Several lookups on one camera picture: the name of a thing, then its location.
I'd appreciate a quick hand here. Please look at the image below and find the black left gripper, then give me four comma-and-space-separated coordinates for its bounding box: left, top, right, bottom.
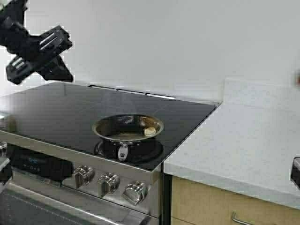
5, 25, 74, 85

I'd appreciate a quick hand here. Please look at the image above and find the metal drawer handle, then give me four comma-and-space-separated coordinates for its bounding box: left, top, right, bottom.
231, 211, 252, 225

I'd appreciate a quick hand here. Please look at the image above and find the far left stove knob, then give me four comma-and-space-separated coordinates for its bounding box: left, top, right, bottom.
0, 142, 8, 158

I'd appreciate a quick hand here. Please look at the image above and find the stove knob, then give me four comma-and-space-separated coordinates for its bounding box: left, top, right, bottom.
72, 165, 95, 188
122, 181, 148, 206
0, 142, 8, 158
97, 172, 120, 197

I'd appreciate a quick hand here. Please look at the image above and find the middle stove knob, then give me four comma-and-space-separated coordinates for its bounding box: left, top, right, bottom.
97, 172, 120, 197

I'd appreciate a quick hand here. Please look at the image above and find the beige wooden cabinet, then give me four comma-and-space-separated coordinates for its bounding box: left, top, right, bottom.
171, 176, 300, 225

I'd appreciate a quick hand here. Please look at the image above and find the steel frying pan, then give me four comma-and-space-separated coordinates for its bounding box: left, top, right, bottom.
92, 114, 164, 163

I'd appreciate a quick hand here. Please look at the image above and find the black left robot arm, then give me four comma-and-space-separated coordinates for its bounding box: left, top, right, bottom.
0, 0, 74, 85

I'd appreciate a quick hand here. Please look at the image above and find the black device at right edge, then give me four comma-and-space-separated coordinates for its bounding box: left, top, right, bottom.
291, 157, 300, 188

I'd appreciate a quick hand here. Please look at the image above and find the stainless steel electric stove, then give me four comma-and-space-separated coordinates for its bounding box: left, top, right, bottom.
0, 82, 219, 225

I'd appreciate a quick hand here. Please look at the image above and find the right stove knob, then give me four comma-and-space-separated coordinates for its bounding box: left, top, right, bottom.
122, 181, 148, 206

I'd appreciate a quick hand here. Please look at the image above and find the raw grey shrimp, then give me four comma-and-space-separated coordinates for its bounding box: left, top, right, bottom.
143, 127, 157, 136

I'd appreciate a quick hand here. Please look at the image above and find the black spatula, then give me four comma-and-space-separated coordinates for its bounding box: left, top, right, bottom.
295, 71, 300, 86

